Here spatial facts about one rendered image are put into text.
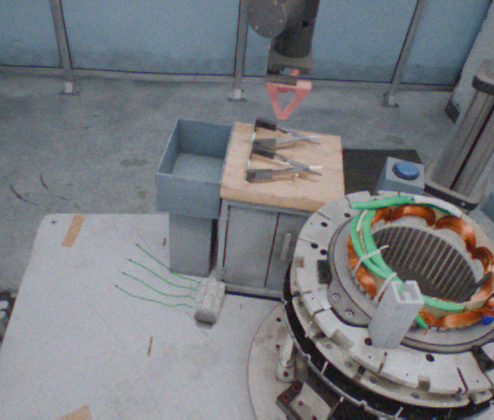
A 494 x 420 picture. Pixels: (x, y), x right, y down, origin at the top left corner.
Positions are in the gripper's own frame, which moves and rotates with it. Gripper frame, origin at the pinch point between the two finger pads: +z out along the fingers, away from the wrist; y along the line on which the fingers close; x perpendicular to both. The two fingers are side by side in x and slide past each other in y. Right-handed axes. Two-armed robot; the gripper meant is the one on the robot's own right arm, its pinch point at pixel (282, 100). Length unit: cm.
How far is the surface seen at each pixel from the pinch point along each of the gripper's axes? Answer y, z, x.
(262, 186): 11.8, 9.0, -1.7
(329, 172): 6.2, 8.9, 9.5
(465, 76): -198, 87, 121
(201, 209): 12.1, 15.6, -11.3
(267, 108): -182, 117, 5
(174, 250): 9.6, 30.2, -16.5
